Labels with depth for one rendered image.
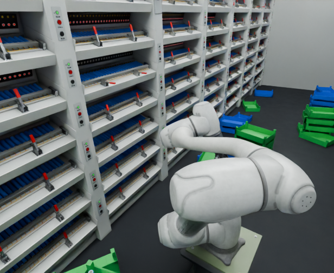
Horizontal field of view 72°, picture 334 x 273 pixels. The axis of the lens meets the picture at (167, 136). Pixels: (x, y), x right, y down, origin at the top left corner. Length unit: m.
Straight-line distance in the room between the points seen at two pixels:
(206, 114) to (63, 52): 0.67
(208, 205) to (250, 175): 0.11
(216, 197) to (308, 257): 1.24
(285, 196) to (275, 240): 1.16
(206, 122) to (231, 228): 0.49
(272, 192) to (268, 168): 0.05
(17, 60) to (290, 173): 0.95
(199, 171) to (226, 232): 0.66
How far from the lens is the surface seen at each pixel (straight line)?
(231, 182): 0.51
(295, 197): 0.56
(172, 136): 1.01
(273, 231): 1.75
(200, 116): 1.05
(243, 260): 1.30
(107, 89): 1.29
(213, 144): 0.84
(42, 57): 1.07
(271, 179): 0.56
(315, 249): 1.76
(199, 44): 2.21
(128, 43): 1.40
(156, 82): 1.63
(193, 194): 0.50
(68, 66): 1.13
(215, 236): 1.14
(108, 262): 1.31
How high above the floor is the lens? 1.25
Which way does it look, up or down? 27 degrees down
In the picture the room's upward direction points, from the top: 2 degrees counter-clockwise
